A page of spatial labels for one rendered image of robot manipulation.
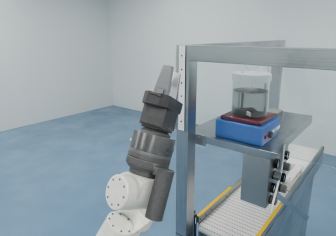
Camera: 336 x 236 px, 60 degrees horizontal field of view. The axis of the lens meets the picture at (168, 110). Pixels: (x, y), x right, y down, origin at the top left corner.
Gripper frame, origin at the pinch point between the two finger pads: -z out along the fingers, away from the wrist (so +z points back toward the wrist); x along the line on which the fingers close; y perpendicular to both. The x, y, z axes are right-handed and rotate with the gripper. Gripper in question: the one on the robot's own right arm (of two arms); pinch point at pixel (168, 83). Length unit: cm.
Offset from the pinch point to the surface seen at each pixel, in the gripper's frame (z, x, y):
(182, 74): -13, -50, 14
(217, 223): 45, -86, -9
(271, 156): 9, -57, -24
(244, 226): 43, -87, -21
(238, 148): 9, -60, -12
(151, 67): -109, -486, 228
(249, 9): -203, -381, 47
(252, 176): 18, -62, -19
